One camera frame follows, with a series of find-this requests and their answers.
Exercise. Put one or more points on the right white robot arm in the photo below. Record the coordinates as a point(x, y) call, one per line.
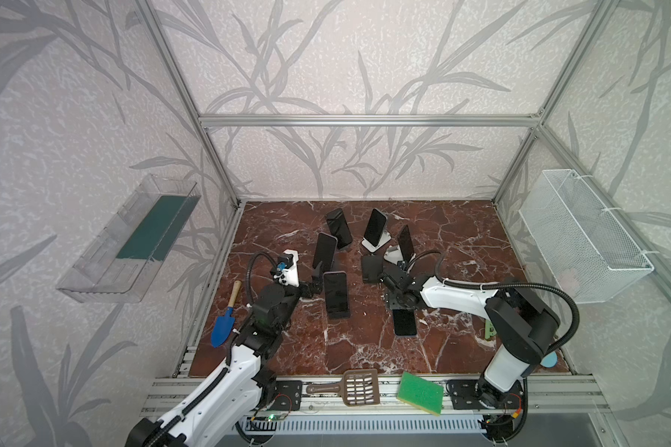
point(525, 324)

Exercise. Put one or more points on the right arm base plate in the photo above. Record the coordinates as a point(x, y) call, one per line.
point(476, 394)

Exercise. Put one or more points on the brown slotted scoop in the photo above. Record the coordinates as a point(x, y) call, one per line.
point(355, 388)

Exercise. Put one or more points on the light blue plastic shovel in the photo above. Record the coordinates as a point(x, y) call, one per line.
point(550, 360)

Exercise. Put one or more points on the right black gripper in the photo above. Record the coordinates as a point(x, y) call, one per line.
point(390, 301)

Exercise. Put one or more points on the white wire basket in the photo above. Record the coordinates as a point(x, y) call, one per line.
point(573, 228)

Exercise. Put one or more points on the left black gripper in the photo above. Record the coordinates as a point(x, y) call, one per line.
point(315, 286)

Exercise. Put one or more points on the blue shovel wooden handle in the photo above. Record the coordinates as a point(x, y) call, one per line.
point(223, 325)

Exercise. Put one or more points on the green plastic hook toy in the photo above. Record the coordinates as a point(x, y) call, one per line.
point(490, 331)

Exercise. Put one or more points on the aluminium front rail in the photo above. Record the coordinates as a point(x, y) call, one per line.
point(318, 395)

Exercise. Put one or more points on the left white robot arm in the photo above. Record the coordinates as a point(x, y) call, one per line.
point(242, 382)

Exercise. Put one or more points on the pink object in basket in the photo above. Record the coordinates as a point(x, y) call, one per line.
point(569, 281)

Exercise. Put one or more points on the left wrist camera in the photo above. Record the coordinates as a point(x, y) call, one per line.
point(286, 271)

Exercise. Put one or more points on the black phone on white stand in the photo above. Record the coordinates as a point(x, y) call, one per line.
point(375, 227)

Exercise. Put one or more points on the clear plastic wall tray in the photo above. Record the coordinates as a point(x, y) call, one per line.
point(122, 262)

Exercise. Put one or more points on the green yellow sponge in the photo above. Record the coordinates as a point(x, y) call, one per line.
point(420, 393)

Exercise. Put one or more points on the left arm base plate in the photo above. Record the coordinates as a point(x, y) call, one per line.
point(287, 396)

